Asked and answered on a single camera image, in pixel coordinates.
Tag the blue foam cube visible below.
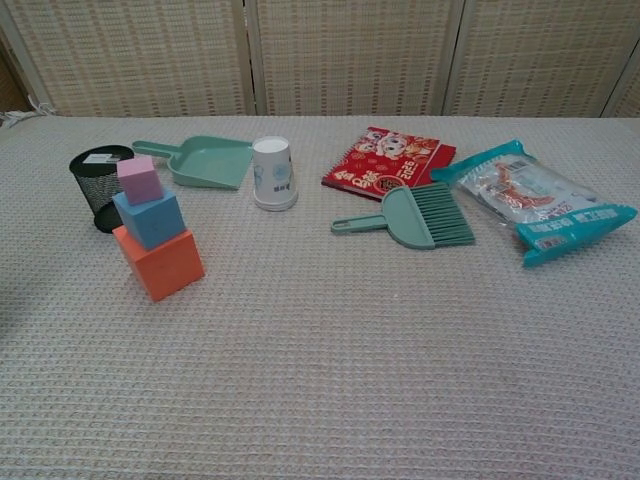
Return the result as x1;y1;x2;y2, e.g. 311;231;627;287
111;188;182;252

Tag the green hand brush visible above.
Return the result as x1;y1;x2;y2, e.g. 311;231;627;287
330;181;477;251

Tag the green plastic dustpan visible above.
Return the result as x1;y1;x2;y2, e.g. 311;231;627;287
131;135;255;192

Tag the white paper cup stack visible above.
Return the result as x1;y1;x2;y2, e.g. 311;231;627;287
251;136;300;213

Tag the red spiral desk calendar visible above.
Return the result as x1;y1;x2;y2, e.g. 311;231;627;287
320;125;457;203

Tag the pink foam cube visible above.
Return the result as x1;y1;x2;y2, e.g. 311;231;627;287
116;154;165;206

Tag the beige woven tablecloth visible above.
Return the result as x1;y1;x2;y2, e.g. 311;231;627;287
0;102;640;480

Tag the orange foam cube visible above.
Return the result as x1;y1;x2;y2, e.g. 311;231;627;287
112;224;206;303

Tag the teal and clear snack bag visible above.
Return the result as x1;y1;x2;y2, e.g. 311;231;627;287
430;139;639;267

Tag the black mesh pen holder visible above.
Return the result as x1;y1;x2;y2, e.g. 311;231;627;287
68;145;136;234

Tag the woven bamboo folding screen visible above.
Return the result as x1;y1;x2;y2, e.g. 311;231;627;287
0;0;640;120

